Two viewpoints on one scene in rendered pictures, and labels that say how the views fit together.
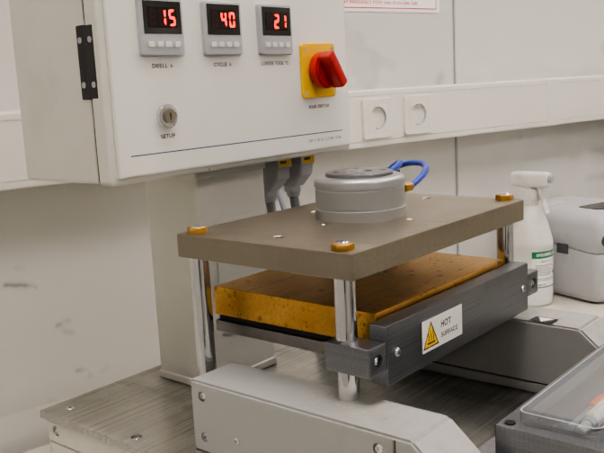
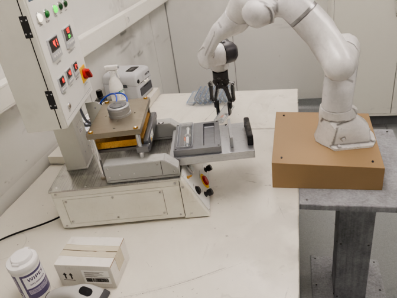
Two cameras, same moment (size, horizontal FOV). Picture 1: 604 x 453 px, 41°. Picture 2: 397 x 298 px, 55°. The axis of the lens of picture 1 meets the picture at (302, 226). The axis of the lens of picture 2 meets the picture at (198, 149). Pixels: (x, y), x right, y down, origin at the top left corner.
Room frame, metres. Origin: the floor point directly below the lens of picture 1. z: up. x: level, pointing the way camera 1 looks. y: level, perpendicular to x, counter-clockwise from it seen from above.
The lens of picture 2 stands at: (-0.47, 0.48, 1.64)
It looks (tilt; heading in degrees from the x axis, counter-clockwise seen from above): 30 degrees down; 324
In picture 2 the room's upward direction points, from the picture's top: 8 degrees counter-clockwise
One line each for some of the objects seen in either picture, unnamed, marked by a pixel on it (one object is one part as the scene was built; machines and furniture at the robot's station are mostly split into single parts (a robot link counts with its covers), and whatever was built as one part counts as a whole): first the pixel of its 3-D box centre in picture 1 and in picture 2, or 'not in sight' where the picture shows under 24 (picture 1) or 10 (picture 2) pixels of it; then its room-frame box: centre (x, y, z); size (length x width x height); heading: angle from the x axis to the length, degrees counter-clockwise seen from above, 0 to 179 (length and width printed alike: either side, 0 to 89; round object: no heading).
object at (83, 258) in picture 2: not in sight; (93, 261); (0.48, 0.26, 0.80); 0.19 x 0.13 x 0.09; 38
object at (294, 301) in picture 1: (368, 262); (123, 124); (0.71, -0.06, 1.07); 0.22 x 0.17 x 0.10; 140
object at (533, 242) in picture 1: (531, 237); (116, 86); (1.50, -0.43, 0.92); 0.09 x 0.08 x 0.25; 41
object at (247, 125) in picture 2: not in sight; (248, 130); (0.42, -0.39, 0.99); 0.15 x 0.02 x 0.04; 140
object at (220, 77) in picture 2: not in sight; (220, 78); (0.89, -0.69, 0.99); 0.08 x 0.08 x 0.09
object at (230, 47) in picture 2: not in sight; (222, 47); (0.84, -0.68, 1.16); 0.18 x 0.10 x 0.13; 161
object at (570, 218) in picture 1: (583, 244); (128, 82); (1.60, -0.56, 0.88); 0.25 x 0.20 x 0.17; 32
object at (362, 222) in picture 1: (346, 237); (114, 119); (0.74, -0.04, 1.08); 0.31 x 0.24 x 0.13; 140
